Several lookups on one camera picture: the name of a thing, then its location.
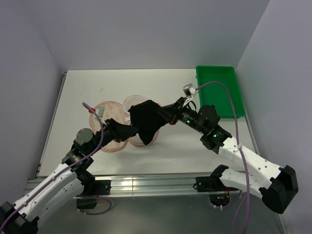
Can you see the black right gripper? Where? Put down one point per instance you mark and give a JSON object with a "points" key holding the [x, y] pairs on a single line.
{"points": [[172, 112]]}

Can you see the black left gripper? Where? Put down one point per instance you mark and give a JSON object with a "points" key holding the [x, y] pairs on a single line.
{"points": [[119, 132]]}

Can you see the black bra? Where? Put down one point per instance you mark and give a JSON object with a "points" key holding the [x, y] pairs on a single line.
{"points": [[145, 116]]}

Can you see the floral pink mesh laundry bag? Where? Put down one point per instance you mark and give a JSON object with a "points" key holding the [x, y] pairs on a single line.
{"points": [[119, 112]]}

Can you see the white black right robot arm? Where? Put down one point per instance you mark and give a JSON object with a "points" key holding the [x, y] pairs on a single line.
{"points": [[275, 185]]}

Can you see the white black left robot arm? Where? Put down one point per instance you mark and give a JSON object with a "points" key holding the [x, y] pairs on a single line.
{"points": [[69, 179]]}

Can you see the green plastic tray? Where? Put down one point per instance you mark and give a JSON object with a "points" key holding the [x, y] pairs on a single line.
{"points": [[215, 94]]}

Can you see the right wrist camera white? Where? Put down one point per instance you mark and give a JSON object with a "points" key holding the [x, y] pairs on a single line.
{"points": [[190, 92]]}

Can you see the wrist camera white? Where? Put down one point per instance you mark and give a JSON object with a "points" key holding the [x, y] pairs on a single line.
{"points": [[100, 113], [190, 92]]}

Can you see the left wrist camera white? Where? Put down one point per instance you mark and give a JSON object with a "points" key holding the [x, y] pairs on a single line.
{"points": [[100, 113]]}

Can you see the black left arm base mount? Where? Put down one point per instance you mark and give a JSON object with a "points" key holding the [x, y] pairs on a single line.
{"points": [[93, 195]]}

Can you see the aluminium table frame rail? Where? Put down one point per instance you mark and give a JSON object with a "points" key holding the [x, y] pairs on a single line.
{"points": [[168, 166]]}

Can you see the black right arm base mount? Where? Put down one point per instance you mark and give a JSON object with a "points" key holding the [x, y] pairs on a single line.
{"points": [[219, 195]]}

